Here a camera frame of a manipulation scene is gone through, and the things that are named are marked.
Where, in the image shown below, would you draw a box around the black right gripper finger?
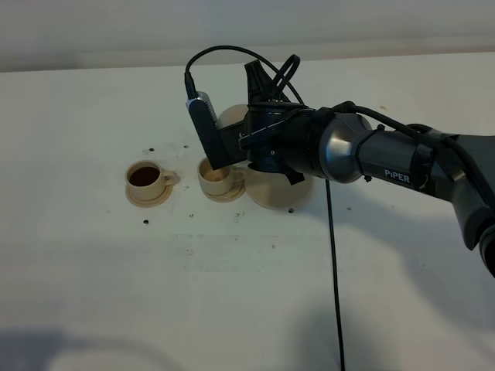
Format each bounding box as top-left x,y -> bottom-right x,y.
244,60 -> 288,104

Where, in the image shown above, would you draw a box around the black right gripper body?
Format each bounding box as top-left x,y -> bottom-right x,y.
244,90 -> 306,135

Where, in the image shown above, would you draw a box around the beige ceramic teapot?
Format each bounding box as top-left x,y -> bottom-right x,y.
217,104 -> 248,128

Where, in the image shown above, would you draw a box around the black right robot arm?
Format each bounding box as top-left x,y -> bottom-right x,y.
239,61 -> 494,271

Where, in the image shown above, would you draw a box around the beige teapot saucer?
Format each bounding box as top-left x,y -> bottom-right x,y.
244,168 -> 313,209

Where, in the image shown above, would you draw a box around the beige middle cup saucer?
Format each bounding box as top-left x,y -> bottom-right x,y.
204,180 -> 245,203

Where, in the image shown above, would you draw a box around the beige cup saucer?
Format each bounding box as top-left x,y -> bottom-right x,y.
125,184 -> 173,208
204,180 -> 245,203

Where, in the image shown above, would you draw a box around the beige middle teacup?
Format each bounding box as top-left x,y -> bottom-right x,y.
197,158 -> 246,195

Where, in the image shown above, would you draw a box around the beige teacup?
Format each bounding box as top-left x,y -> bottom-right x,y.
125,161 -> 179,203
197,158 -> 246,195

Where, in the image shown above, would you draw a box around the beige left teacup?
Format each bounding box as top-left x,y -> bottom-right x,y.
125,161 -> 179,203

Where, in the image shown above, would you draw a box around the beige left cup saucer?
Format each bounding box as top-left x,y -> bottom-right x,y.
125,184 -> 173,208

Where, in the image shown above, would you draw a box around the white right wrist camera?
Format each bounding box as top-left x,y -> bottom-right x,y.
186,91 -> 248,169

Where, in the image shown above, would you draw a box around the black right camera cable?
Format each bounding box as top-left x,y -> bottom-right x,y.
183,46 -> 495,371

